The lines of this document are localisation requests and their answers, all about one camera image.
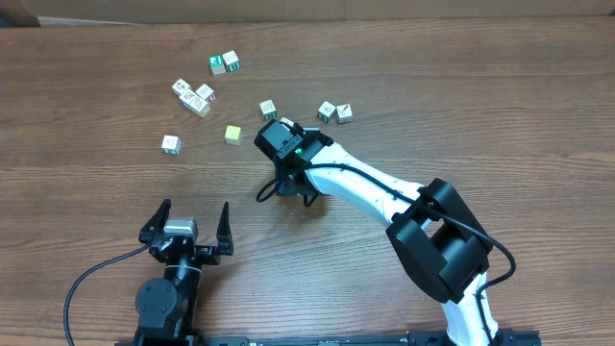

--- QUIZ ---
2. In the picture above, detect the wooden block elephant drawing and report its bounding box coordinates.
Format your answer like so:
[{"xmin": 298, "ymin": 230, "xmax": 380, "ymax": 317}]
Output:
[{"xmin": 259, "ymin": 100, "xmax": 277, "ymax": 121}]

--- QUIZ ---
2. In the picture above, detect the wooden block blue X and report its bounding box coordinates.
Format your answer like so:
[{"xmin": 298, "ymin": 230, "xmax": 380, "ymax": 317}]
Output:
[{"xmin": 336, "ymin": 104, "xmax": 354, "ymax": 124}]

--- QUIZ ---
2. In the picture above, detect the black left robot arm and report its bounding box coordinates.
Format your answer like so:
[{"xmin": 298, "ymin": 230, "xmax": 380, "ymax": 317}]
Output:
[{"xmin": 133, "ymin": 199, "xmax": 234, "ymax": 345}]

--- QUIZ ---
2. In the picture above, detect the wooden block green R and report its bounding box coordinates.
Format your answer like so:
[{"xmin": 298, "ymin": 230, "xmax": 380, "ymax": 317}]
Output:
[{"xmin": 222, "ymin": 50, "xmax": 241, "ymax": 72}]

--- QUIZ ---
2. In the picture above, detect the wooden block green J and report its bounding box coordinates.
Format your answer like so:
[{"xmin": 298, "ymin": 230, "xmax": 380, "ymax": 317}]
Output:
[{"xmin": 161, "ymin": 135, "xmax": 182, "ymax": 155}]

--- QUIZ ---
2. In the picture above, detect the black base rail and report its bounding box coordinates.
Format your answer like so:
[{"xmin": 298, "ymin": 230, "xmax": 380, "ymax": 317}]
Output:
[{"xmin": 114, "ymin": 329, "xmax": 543, "ymax": 346}]

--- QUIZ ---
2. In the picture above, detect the wooden block blue T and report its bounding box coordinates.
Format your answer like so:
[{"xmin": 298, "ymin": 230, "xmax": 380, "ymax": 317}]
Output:
[{"xmin": 179, "ymin": 89, "xmax": 197, "ymax": 109}]

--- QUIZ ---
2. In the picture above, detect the wooden block far left cluster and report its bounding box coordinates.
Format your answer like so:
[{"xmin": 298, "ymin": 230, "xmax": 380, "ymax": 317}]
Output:
[{"xmin": 172, "ymin": 78, "xmax": 191, "ymax": 96}]

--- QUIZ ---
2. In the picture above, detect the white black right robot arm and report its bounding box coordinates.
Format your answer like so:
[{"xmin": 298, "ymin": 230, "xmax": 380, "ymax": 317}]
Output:
[{"xmin": 254, "ymin": 120, "xmax": 500, "ymax": 345}]

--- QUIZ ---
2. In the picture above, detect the wooden block red U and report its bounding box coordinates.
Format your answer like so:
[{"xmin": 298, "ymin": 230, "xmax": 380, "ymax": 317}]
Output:
[{"xmin": 195, "ymin": 84, "xmax": 216, "ymax": 103}]

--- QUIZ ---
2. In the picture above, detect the wooden block red 3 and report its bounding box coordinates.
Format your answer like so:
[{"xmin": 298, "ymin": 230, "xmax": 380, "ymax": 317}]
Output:
[{"xmin": 280, "ymin": 117, "xmax": 294, "ymax": 128}]

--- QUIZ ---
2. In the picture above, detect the yellow-top wooden block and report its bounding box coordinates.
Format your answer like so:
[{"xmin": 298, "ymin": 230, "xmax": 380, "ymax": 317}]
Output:
[{"xmin": 225, "ymin": 125, "xmax": 242, "ymax": 145}]

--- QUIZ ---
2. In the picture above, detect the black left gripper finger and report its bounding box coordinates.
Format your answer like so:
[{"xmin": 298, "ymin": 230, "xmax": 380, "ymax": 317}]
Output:
[
  {"xmin": 138, "ymin": 199, "xmax": 171, "ymax": 243},
  {"xmin": 216, "ymin": 202, "xmax": 234, "ymax": 256}
]

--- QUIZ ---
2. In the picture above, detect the green-top wooden block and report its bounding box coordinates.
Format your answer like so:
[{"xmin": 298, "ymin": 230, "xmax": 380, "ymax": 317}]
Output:
[{"xmin": 209, "ymin": 55, "xmax": 226, "ymax": 75}]

